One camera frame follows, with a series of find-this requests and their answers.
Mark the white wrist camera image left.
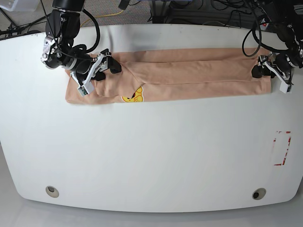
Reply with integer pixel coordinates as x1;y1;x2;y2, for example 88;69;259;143
78;53;105;97

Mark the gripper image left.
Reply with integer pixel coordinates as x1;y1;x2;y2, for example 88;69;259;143
70;49;122;82

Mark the clear plastic storage box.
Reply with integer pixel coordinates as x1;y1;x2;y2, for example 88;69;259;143
0;0;39;12

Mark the peach T-shirt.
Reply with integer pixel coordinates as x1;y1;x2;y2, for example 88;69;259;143
65;48;271;105

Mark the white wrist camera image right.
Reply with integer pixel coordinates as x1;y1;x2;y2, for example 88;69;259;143
264;61;293;94

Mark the left table cable grommet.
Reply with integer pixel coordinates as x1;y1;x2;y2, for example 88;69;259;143
45;186;59;198

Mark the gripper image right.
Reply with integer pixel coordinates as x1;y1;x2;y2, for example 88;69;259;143
251;53;295;79

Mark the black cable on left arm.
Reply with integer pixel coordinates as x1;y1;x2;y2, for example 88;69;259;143
241;14;262;57

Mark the right table cable grommet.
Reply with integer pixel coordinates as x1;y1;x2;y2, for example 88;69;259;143
252;188;266;200

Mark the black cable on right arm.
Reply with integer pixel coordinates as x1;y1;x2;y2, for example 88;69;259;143
71;10;101;54

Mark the table cable grommet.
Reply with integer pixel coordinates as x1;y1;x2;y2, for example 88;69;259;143
45;186;59;198
252;188;266;200

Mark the black tripod stand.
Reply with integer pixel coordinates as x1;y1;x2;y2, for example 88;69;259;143
0;14;50;38

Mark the red tape rectangle marking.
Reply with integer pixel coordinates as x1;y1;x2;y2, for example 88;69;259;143
272;131;292;166

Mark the yellow cable on floor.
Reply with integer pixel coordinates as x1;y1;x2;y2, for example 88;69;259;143
80;9;124;26

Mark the white power strip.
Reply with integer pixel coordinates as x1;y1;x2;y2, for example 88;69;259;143
259;16;270;31

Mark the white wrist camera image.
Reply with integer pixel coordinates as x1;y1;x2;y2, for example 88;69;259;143
78;53;105;97
264;61;293;94

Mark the black equipment base on floor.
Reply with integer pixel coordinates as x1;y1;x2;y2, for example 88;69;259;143
149;0;214;24

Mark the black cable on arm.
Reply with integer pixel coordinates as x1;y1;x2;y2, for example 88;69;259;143
241;14;262;57
71;10;101;54

